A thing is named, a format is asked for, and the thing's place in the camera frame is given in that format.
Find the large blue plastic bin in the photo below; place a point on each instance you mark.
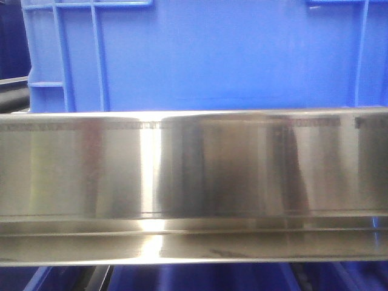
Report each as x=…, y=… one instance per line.
x=110, y=56

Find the stainless steel shelf rail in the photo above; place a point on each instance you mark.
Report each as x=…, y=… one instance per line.
x=192, y=187

